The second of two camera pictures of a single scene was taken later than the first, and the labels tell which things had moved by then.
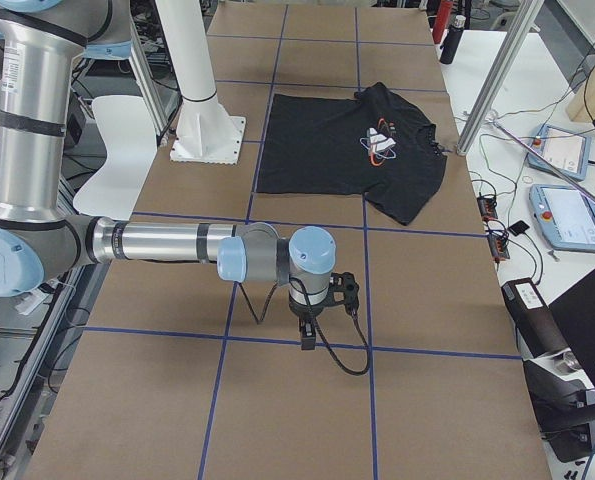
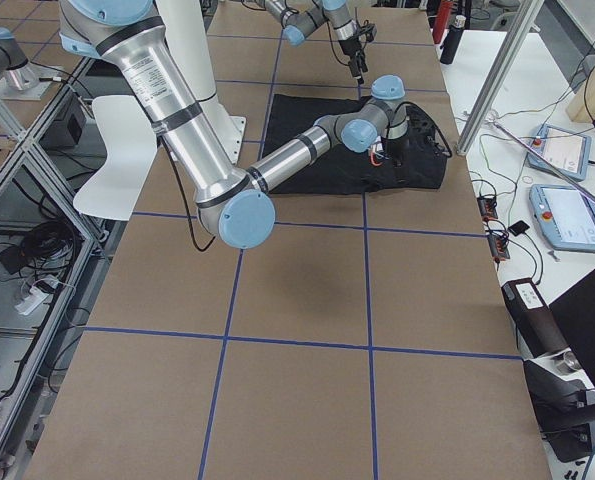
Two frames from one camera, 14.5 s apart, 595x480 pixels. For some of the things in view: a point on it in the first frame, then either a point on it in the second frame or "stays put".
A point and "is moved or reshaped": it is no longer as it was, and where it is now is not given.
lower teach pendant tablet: (572, 219) stays put
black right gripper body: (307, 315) → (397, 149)
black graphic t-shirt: (376, 145) is moved or reshaped
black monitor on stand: (586, 317) stays put
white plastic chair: (125, 127) stays put
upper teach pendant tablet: (565, 151) stays put
